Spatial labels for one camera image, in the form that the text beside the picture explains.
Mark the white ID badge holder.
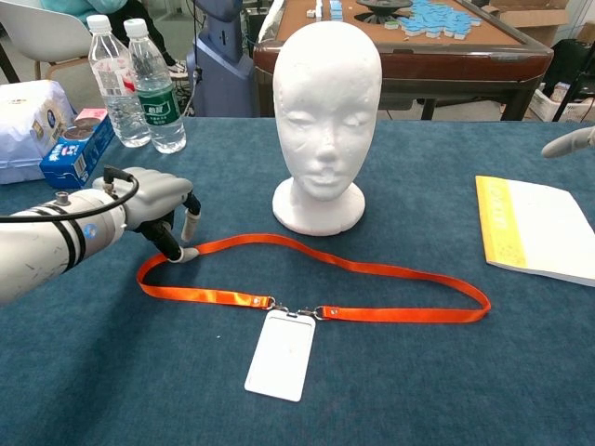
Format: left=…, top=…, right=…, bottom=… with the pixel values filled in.
left=244, top=308, right=317, bottom=403

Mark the brown mahjong table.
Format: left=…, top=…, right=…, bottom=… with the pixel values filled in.
left=253, top=0, right=555, bottom=122

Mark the white cloth bundle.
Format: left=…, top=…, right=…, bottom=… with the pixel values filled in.
left=257, top=0, right=285, bottom=46

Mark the water bottle red label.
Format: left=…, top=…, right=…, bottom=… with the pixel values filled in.
left=86, top=14, right=152, bottom=149

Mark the seated person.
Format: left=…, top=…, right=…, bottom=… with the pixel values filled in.
left=39, top=0, right=187, bottom=75

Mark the blue grey machine base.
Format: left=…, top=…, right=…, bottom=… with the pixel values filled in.
left=186, top=0, right=256, bottom=118

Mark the small pink box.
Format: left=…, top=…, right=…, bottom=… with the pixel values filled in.
left=73, top=108, right=109, bottom=125

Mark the white storage basket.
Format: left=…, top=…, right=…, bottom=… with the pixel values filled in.
left=528, top=82, right=595, bottom=125

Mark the pile of blue mahjong tiles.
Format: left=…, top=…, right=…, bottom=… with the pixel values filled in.
left=385, top=0, right=483, bottom=41

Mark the black chair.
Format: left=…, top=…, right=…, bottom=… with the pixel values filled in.
left=541, top=39, right=595, bottom=123

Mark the water bottle green label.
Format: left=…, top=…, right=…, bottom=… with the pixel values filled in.
left=123, top=19, right=188, bottom=155

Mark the yellow and white book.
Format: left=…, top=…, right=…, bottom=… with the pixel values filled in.
left=474, top=175, right=595, bottom=288

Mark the orange lanyard strap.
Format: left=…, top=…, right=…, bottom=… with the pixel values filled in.
left=136, top=232, right=493, bottom=325

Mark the blue velvet tablecloth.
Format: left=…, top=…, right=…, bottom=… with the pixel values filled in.
left=0, top=116, right=595, bottom=446

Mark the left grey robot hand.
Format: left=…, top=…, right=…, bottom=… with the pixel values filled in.
left=123, top=166, right=204, bottom=265

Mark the row of mahjong tiles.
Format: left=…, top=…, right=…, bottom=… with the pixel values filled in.
left=304, top=0, right=345, bottom=22

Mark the blue cookie box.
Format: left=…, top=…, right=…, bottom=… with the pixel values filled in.
left=39, top=114, right=116, bottom=190

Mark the white chair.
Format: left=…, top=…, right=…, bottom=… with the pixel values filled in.
left=0, top=0, right=94, bottom=83

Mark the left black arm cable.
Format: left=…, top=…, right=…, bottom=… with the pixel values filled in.
left=0, top=165, right=140, bottom=225

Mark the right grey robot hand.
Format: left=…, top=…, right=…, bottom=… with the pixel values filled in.
left=541, top=125, right=595, bottom=159

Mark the brown cardboard box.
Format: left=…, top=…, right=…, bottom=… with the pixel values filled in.
left=481, top=0, right=571, bottom=47

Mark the black round disc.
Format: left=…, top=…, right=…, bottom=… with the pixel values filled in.
left=355, top=0, right=414, bottom=24

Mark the white foam mannequin head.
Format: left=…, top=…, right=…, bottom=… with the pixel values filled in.
left=271, top=20, right=384, bottom=237

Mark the white plastic tissue pack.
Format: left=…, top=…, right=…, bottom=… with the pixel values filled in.
left=0, top=79, right=78, bottom=186

